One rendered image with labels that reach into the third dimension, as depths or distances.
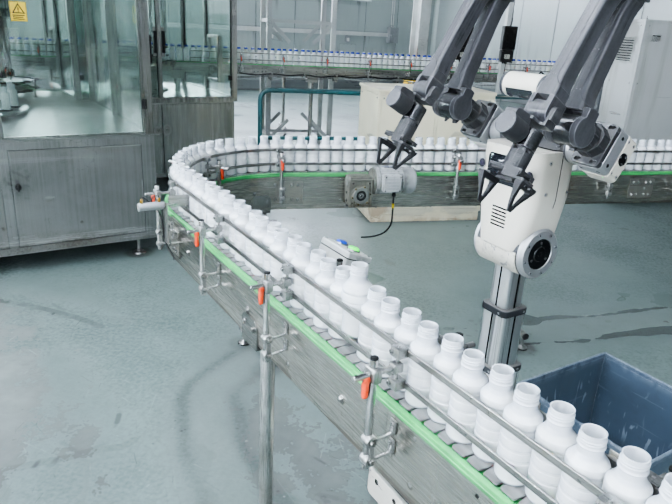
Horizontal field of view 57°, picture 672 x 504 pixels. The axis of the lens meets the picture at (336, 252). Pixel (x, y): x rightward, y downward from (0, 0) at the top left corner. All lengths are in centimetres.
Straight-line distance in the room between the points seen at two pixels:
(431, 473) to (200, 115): 576
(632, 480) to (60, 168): 398
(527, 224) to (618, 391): 52
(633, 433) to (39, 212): 376
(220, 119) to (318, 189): 381
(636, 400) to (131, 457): 190
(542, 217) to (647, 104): 550
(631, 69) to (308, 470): 564
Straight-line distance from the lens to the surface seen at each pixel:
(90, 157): 446
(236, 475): 260
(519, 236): 189
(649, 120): 739
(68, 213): 452
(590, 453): 96
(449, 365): 112
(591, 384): 169
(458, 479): 113
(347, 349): 138
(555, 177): 187
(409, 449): 122
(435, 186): 320
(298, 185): 299
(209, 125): 670
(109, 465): 272
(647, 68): 725
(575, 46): 163
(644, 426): 168
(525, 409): 101
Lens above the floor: 167
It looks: 20 degrees down
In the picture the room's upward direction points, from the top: 3 degrees clockwise
